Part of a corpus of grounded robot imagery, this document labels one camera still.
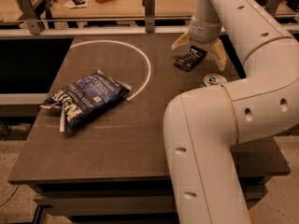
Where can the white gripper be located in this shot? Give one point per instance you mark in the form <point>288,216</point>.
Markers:
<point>204,32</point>

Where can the black rxbar chocolate wrapper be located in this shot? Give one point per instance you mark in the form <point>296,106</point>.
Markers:
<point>188,61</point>

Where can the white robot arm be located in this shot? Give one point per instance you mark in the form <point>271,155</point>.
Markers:
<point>201,125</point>

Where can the blue potato chip bag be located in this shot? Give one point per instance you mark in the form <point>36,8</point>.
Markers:
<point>86,98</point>

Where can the green soda can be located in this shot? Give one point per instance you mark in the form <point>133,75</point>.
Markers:
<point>212,80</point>

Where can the white arc tape marking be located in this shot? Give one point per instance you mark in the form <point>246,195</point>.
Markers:
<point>119,60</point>

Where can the middle metal bracket post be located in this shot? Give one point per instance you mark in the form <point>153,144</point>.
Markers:
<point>149,6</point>

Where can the left metal bracket post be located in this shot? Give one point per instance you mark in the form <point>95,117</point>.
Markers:
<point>35,26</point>

